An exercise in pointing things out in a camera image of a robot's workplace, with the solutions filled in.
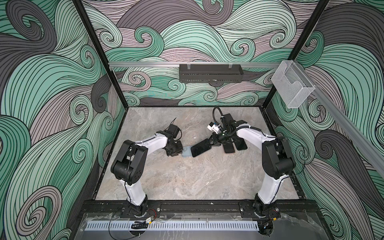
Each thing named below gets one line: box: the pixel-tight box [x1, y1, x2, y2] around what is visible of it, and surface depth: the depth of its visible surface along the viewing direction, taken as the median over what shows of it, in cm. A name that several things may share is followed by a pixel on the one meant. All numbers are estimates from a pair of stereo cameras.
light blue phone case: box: [181, 146, 193, 158], surface depth 95 cm
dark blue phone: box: [190, 138, 211, 158], surface depth 91 cm
